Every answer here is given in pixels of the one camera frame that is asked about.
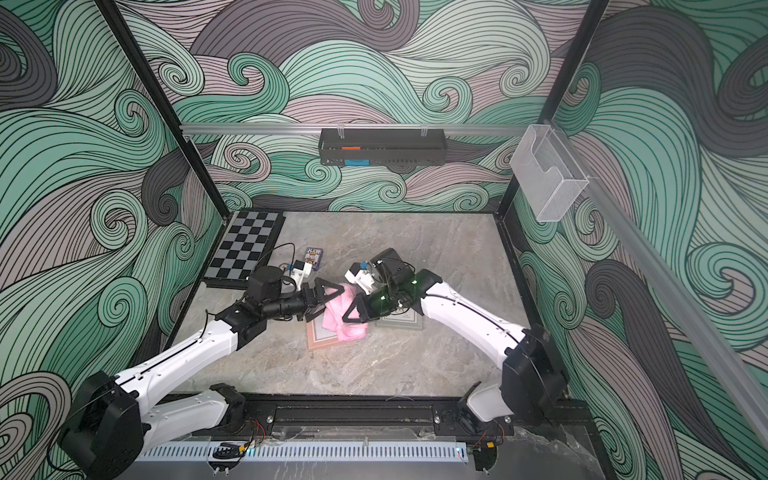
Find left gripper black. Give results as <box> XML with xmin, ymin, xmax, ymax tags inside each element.
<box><xmin>262</xmin><ymin>279</ymin><xmax>342</xmax><ymax>322</ymax></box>

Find pink cloth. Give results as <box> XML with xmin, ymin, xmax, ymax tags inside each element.
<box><xmin>322</xmin><ymin>283</ymin><xmax>367</xmax><ymax>342</ymax></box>

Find pink picture frame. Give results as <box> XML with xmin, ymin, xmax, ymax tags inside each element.
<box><xmin>306</xmin><ymin>316</ymin><xmax>353</xmax><ymax>351</ymax></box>

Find green picture frame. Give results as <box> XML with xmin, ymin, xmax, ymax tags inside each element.
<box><xmin>374</xmin><ymin>309</ymin><xmax>423</xmax><ymax>331</ymax></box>

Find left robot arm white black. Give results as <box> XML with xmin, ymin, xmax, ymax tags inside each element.
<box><xmin>56</xmin><ymin>266</ymin><xmax>345</xmax><ymax>479</ymax></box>

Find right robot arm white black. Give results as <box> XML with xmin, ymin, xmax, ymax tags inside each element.
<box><xmin>342</xmin><ymin>248</ymin><xmax>569</xmax><ymax>426</ymax></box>

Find playing card box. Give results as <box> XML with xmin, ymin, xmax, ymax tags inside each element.
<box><xmin>304</xmin><ymin>247</ymin><xmax>323</xmax><ymax>272</ymax></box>

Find black grey chessboard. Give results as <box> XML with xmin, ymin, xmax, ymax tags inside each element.
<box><xmin>203</xmin><ymin>210</ymin><xmax>285</xmax><ymax>290</ymax></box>

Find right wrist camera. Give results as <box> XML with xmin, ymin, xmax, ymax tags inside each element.
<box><xmin>344</xmin><ymin>262</ymin><xmax>381</xmax><ymax>295</ymax></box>

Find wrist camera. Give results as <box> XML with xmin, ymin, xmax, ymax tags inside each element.
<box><xmin>344</xmin><ymin>262</ymin><xmax>381</xmax><ymax>295</ymax></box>
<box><xmin>289</xmin><ymin>260</ymin><xmax>313</xmax><ymax>288</ymax></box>

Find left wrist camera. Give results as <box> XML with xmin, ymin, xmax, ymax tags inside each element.
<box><xmin>289</xmin><ymin>260</ymin><xmax>313</xmax><ymax>288</ymax></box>

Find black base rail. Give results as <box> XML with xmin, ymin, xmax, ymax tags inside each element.
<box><xmin>179</xmin><ymin>395</ymin><xmax>592</xmax><ymax>436</ymax></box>

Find black wall shelf tray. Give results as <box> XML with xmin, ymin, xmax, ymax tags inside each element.
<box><xmin>318</xmin><ymin>129</ymin><xmax>448</xmax><ymax>171</ymax></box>

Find aluminium back rail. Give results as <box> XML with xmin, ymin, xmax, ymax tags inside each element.
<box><xmin>180</xmin><ymin>122</ymin><xmax>528</xmax><ymax>137</ymax></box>

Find aluminium rail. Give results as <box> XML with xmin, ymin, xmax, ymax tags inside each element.
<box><xmin>180</xmin><ymin>122</ymin><xmax>528</xmax><ymax>137</ymax></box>
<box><xmin>544</xmin><ymin>120</ymin><xmax>767</xmax><ymax>445</ymax></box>

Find clear acrylic wall holder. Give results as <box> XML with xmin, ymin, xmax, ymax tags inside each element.
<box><xmin>510</xmin><ymin>124</ymin><xmax>589</xmax><ymax>223</ymax></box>

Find white slotted cable duct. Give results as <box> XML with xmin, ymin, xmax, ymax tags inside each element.
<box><xmin>138</xmin><ymin>440</ymin><xmax>469</xmax><ymax>464</ymax></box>

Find aluminium right side rail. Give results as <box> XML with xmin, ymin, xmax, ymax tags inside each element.
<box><xmin>544</xmin><ymin>120</ymin><xmax>767</xmax><ymax>445</ymax></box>

